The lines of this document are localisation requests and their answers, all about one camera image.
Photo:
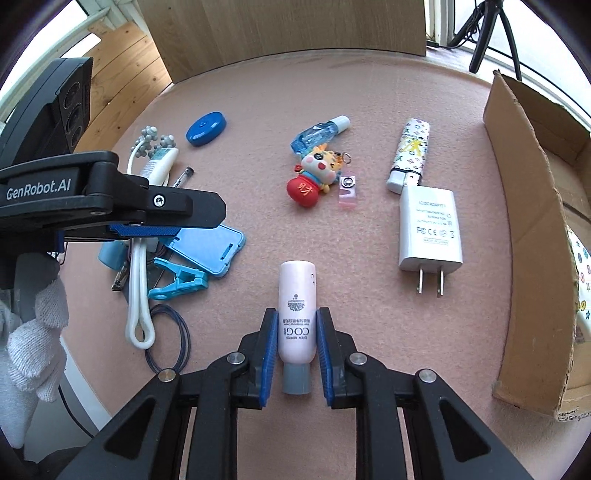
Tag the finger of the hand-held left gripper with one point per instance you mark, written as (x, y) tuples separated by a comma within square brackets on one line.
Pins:
[(147, 230)]

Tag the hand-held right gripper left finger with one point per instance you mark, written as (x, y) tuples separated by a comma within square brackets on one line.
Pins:
[(267, 360)]

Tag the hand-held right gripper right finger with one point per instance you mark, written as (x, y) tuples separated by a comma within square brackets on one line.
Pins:
[(325, 364)]

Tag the pink lotion tube grey cap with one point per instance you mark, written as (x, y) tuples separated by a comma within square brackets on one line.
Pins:
[(298, 314)]

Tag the white head massager grey balls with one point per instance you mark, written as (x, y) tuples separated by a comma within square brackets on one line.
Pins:
[(138, 300)]

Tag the blue round tape measure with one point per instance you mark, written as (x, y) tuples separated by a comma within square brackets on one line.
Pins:
[(206, 130)]

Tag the cardboard box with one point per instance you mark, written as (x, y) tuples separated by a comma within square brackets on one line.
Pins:
[(521, 230)]

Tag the person's left hand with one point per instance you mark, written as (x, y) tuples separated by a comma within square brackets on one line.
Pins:
[(37, 346)]

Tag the blue clothespin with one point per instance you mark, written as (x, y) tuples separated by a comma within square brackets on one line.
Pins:
[(178, 281)]

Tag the white lotion tube blue cap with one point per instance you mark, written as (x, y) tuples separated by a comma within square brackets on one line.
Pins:
[(159, 168)]

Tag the blue card holder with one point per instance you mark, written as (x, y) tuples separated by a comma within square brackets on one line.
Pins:
[(207, 249)]

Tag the white charger adapter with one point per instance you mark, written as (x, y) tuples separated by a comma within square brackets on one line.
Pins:
[(429, 230)]

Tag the pink clear badge clip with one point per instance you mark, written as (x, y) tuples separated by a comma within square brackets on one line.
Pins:
[(347, 196)]

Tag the small blue sanitizer bottle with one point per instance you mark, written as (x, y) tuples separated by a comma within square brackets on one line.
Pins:
[(318, 134)]

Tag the white patterned lighter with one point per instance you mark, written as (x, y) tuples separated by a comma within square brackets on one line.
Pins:
[(411, 147)]

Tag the wooden board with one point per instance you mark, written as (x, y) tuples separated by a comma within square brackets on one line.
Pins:
[(277, 32)]

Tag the white patterned pouch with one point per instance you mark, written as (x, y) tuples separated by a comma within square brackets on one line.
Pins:
[(581, 277)]

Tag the black tripod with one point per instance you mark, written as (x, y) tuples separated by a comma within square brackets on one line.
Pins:
[(485, 27)]

